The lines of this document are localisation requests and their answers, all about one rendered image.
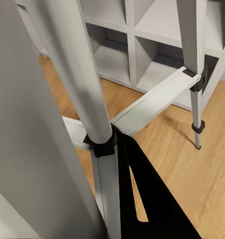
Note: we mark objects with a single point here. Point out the bookcase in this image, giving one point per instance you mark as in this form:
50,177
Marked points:
146,22

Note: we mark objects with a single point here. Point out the camera tripod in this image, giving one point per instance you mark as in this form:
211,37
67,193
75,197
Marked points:
44,192

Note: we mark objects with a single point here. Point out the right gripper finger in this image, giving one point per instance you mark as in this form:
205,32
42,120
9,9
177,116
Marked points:
166,218

